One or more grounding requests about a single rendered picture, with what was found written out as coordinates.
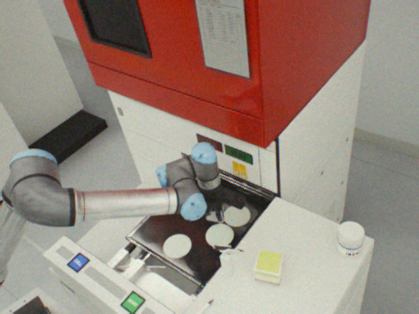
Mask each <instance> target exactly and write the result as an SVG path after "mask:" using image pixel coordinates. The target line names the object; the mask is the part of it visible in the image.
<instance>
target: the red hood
mask: <svg viewBox="0 0 419 314"><path fill-rule="evenodd" d="M371 1H372V0H63V2H64V5H65V9H66V10H67V13H68V14H69V18H70V21H71V23H72V25H73V27H74V31H75V33H76V36H77V37H78V40H79V44H80V46H81V48H82V50H83V54H84V56H85V59H86V60H87V63H88V67H89V69H90V70H91V73H92V76H93V79H94V81H95V83H96V85H97V86H99V87H103V88H106V89H107V90H110V91H112V92H117V93H118V94H120V95H124V96H127V97H128V98H131V99H134V100H136V101H139V102H143V103H144V104H147V105H151V106H154V107H155V108H157V109H159V110H164V111H165V112H168V113H171V114H174V115H176V116H180V117H181V118H184V119H188V120H190V121H192V122H193V123H198V124H200V125H202V126H206V127H207V128H211V129H214V130H216V131H218V132H222V133H225V134H227V135H230V136H232V137H235V138H238V139H241V140H243V141H247V142H249V143H250V144H253V145H257V146H260V147H261V148H265V149H266V148H268V146H269V145H270V144H271V143H272V142H273V140H274V139H275V138H277V136H278V135H279V134H280V132H282V131H283V129H284V128H285V127H286V125H288V124H289V123H290V121H291V120H292V119H293V118H294V117H295V116H296V115H297V114H298V113H299V112H300V110H301V109H302V108H304V106H305V105H307V103H308V101H310V100H311V98H312V97H313V96H314V95H315V94H316V93H317V92H318V90H319V89H320V88H321V87H322V86H323V84H325V83H326V81H327V80H329V78H330V77H331V76H332V75H333V74H334V73H335V72H336V71H337V70H338V69H339V68H340V66H341V65H342V64H343V63H344V62H345V60H346V59H347V58H349V56H350V55H351V54H352V53H353V51H355V50H356V49H357V47H358V46H359V45H360V44H361V43H362V42H363V40H364V39H365V38H366V33H367V24H368V18H369V12H370V7H371Z"/></svg>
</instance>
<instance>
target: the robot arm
mask: <svg viewBox="0 0 419 314"><path fill-rule="evenodd" d="M217 159H218V157H217V155H216V153H215V148H214V146H213V145H211V144H209V143H208V142H205V141H203V142H200V143H197V144H196V145H194V146H193V147H192V148H191V154H190V155H187V156H186V157H182V158H181V159H178V160H174V161H172V162H170V163H167V164H164V165H162V166H161V167H158V168H157V169H156V170H155V173H156V176H157V177H158V181H159V184H160V186H161V187H158V188H144V189H130V190H101V191H77V190H75V188H74V187H70V188H64V187H61V177H60V173H59V170H60V169H59V165H58V163H57V161H56V159H55V157H53V155H52V154H50V153H48V152H46V151H45V150H37V149H31V150H23V151H21V152H20V153H18V154H16V155H15V156H14V157H13V159H12V160H11V163H10V167H9V169H10V173H9V178H8V179H7V181H6V182H5V185H4V187H3V189H2V191H1V197H2V199H3V200H4V201H3V203H2V205H1V206H0V288H1V287H2V284H3V281H4V280H5V279H6V278H7V275H8V267H7V264H8V263H9V260H10V258H11V256H12V254H13V253H14V251H15V249H16V247H17V245H18V244H19V242H20V240H21V238H22V237H23V235H24V233H25V231H26V230H27V228H28V225H29V224H30V223H35V224H37V225H40V226H48V227H75V226H76V225H77V224H78V223H79V222H83V221H92V220H109V219H117V218H133V217H141V216H151V215H167V214H176V213H180V214H181V215H182V216H183V218H185V219H187V220H188V221H195V220H196V219H199V218H201V217H202V216H203V215H204V214H205V213H211V215H209V216H207V217H206V219H207V220H208V221H211V222H218V223H219V224H222V223H223V222H224V203H225V204H228V205H231V206H232V207H235V208H236V209H243V208H244V206H245V205H246V197H245V196H243V195H241V194H238V193H237V192H234V191H232V190H230V189H227V188H225V187H223V186H221V178H220V174H219V164H218V161H217ZM194 179H197V180H196V182H194Z"/></svg>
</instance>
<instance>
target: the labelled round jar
mask: <svg viewBox="0 0 419 314"><path fill-rule="evenodd" d="M363 237H364V230H363V228H362V226H361V225H358V224H357V223H356V222H351V221H347V222H343V223H342V224H340V227H339V231H338V236H337V241H336V246H337V252H338V253H339V255H341V256H342V257H344V258H347V259H354V258H356V257H359V254H360V253H361V250H362V247H363Z"/></svg>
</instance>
